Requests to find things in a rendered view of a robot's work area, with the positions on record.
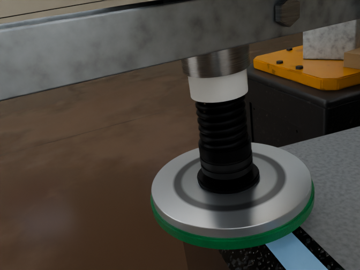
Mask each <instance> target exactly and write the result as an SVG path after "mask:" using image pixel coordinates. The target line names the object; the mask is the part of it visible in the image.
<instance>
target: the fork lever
mask: <svg viewBox="0 0 360 270"><path fill-rule="evenodd" d="M357 19H360V0H184V1H178V2H171V3H163V0H155V1H148V2H141V3H134V4H127V5H120V6H113V7H106V8H102V9H95V10H88V11H81V12H74V13H67V14H60V15H55V16H48V17H42V18H35V19H27V20H21V21H14V22H7V23H2V24H0V101H4V100H9V99H13V98H18V97H21V96H25V95H30V94H34V93H39V92H44V91H48V90H51V89H56V88H60V87H65V86H70V85H74V84H78V83H83V82H86V81H91V80H95V79H100V78H104V77H109V76H114V75H117V74H121V73H126V72H130V71H135V70H140V69H144V68H148V67H151V66H156V65H161V64H166V63H170V62H174V61H179V60H182V59H187V58H191V57H196V56H200V55H205V54H209V53H214V52H217V51H221V50H226V49H231V48H235V47H240V46H244V45H247V44H252V43H257V42H261V41H266V40H270V39H274V38H279V37H282V36H287V35H292V34H296V33H300V32H305V31H310V30H313V29H317V28H322V27H326V26H331V25H336V24H340V23H345V22H348V21H352V20H357Z"/></svg>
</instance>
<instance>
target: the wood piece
mask: <svg viewBox="0 0 360 270"><path fill-rule="evenodd" d="M343 67H346V68H353V69H359V70H360V48H357V49H354V50H350V51H347V52H344V63H343Z"/></svg>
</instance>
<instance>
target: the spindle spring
mask: <svg viewBox="0 0 360 270"><path fill-rule="evenodd" d="M244 99H245V95H243V96H241V97H239V98H237V99H234V100H232V101H229V102H226V103H221V104H211V105H208V104H204V103H206V102H198V101H196V103H195V105H196V108H197V112H196V114H197V116H198V118H197V121H198V124H199V126H198V129H199V131H200V133H199V136H200V139H201V140H203V141H205V142H206V143H205V144H204V147H205V148H208V149H214V150H225V149H232V148H235V147H238V146H240V145H242V144H243V143H245V142H246V140H247V138H248V132H247V130H248V126H247V123H246V122H247V117H246V109H245V105H246V102H245V100H244ZM215 103H218V102H215ZM234 107H235V108H234ZM231 108H234V109H232V110H228V109H231ZM223 110H228V111H224V112H218V113H207V112H216V111H223ZM204 111H205V112H204ZM232 116H234V117H232ZM228 117H232V118H229V119H225V120H221V121H208V119H209V120H216V119H224V118H228ZM234 124H235V125H234ZM231 125H233V126H231ZM226 126H231V127H227V128H224V129H209V128H223V127H226ZM233 132H235V133H233ZM230 133H233V134H230ZM225 134H230V135H227V136H221V135H225ZM207 135H209V136H207ZM211 136H221V137H211ZM231 141H233V142H231ZM228 142H230V143H228ZM210 143H212V144H210ZM221 143H227V144H222V145H215V144H221Z"/></svg>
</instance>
